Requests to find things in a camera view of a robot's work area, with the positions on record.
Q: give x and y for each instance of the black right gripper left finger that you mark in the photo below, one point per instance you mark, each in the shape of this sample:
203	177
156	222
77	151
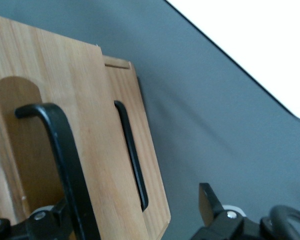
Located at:
47	225

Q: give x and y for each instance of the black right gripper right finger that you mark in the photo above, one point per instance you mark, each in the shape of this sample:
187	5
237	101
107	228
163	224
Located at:
222	225

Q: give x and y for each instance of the wooden drawer with recessed front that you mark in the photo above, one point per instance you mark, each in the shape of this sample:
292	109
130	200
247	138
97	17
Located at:
77	87

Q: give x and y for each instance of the wooden drawer front panel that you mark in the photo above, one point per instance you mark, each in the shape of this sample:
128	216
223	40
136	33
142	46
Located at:
125	82

